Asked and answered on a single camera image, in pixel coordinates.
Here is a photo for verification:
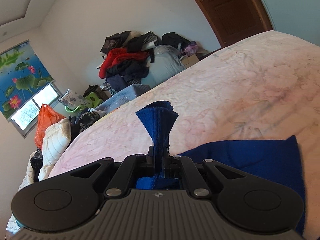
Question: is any blue knit sweater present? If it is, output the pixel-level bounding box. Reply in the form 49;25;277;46
136;101;305;239

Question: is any dark clothes pile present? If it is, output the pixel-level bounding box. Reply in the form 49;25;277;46
100;31;159;91

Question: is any blue folded blanket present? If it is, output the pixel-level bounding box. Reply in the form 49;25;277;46
95;84;151;114

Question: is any leopard print garment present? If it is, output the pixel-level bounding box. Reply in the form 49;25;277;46
79;112;100;130

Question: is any green plastic stool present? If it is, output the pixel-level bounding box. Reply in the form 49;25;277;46
65;92;103;113

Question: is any white quilted pillow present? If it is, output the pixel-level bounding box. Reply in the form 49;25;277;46
38;119;72;181

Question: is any floral grey cushion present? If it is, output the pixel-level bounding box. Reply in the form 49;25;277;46
59;88;92;110

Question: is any light blue bundled bedding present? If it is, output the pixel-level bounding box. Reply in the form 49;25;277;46
141;45;185;88

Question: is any cardboard box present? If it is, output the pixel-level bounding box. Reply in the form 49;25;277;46
181;54;199;68

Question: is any red garment on pile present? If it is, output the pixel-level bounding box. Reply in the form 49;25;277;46
98;48;149;79

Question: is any orange plastic bag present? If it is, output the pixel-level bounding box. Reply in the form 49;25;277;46
34;104;66;149

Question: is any purple bag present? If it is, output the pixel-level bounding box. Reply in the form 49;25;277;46
184;41;199;57

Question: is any black backpack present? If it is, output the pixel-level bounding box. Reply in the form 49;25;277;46
162;32;191;50

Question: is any pink floral bed sheet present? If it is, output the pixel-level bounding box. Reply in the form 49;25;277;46
50;31;319;239

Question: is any lotus print roller blind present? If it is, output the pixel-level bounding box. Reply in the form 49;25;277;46
0;40;54;120

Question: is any brown wooden door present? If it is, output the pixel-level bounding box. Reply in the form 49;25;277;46
195;0;273;48

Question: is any window with metal frame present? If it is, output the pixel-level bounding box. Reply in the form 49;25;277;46
9;82;61;138

